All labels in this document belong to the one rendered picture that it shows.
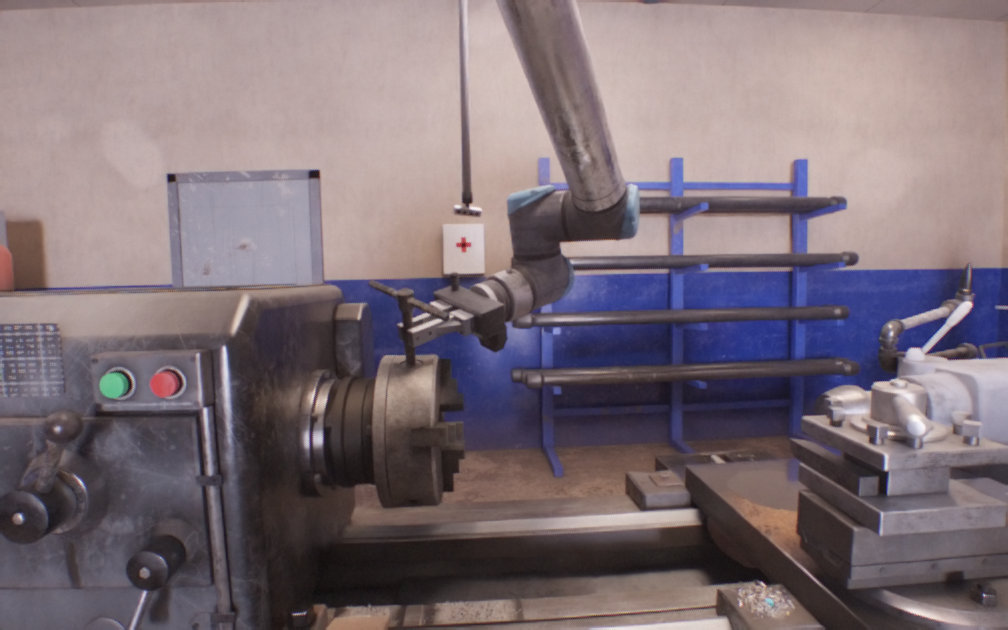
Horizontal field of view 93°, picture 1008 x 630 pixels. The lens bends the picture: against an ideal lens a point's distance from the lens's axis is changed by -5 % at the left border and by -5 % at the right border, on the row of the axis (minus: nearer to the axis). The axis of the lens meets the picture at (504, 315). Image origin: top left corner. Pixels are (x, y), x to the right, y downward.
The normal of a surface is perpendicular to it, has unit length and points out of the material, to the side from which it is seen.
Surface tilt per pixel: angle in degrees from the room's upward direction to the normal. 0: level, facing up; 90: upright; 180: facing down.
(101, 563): 90
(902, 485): 90
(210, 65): 90
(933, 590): 0
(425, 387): 43
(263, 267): 90
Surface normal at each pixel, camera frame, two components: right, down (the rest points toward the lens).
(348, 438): 0.06, -0.07
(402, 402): 0.04, -0.52
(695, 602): -0.02, -1.00
